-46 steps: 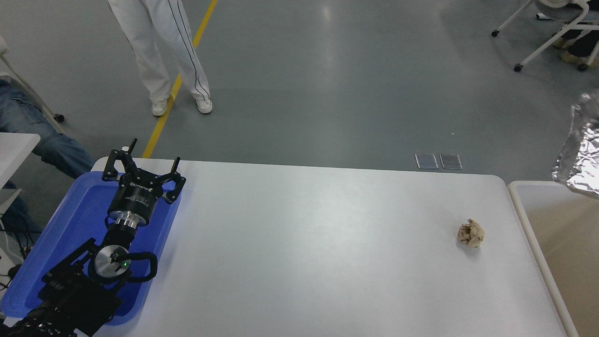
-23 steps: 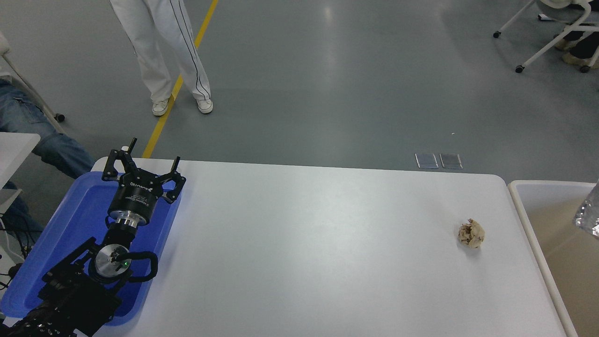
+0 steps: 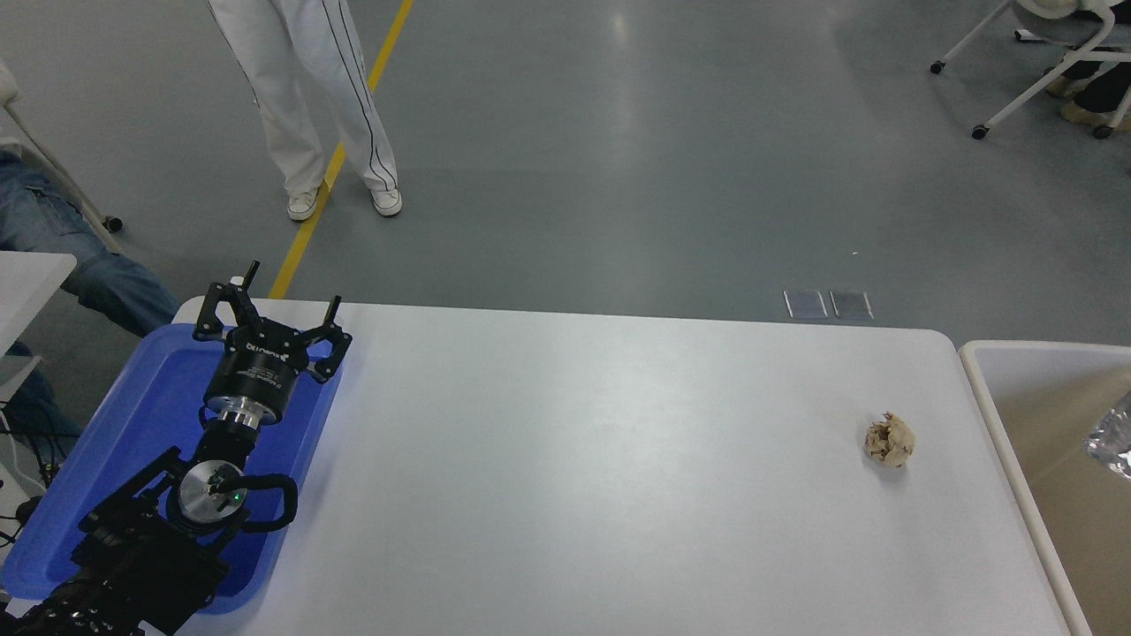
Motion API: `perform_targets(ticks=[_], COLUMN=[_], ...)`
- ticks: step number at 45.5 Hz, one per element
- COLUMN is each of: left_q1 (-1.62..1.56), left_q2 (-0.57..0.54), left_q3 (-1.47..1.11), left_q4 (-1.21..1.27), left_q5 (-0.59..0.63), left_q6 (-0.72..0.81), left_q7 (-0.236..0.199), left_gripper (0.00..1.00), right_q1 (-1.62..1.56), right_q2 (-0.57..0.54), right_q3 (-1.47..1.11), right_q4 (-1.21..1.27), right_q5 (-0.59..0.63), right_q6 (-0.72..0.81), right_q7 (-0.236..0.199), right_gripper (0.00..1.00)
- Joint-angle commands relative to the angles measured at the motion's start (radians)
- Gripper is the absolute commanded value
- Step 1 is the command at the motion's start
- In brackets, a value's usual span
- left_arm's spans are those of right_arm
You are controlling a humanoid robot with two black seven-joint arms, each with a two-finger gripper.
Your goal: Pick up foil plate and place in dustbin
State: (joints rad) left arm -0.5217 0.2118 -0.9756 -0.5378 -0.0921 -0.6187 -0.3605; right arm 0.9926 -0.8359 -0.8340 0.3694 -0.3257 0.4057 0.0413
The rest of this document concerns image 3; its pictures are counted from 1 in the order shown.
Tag white wheeled chair frame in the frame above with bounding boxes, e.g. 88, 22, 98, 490
0, 66, 123, 253

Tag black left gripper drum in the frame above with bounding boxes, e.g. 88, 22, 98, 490
205, 323, 312, 423

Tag white wheeled chair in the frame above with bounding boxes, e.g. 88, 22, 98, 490
930, 0, 1131, 140

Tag person on wheeled chair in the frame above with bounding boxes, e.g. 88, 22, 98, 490
1043, 4, 1131, 133

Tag large pale bin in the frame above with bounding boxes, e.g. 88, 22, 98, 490
959, 340, 1131, 636

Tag black cables bundle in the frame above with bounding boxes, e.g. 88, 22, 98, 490
0, 402, 67, 549

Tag crumpled tan paper ball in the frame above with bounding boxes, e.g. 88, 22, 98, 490
863, 413, 916, 470

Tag blue plastic tray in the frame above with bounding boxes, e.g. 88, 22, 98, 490
0, 322, 344, 617

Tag small white side table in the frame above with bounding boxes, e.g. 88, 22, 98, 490
0, 251, 77, 354

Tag standing person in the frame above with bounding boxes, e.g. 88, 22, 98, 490
206, 0, 404, 221

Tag silver foil tray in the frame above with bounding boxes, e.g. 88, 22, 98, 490
1085, 393, 1131, 480

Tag seated person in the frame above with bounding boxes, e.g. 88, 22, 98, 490
0, 150, 179, 460

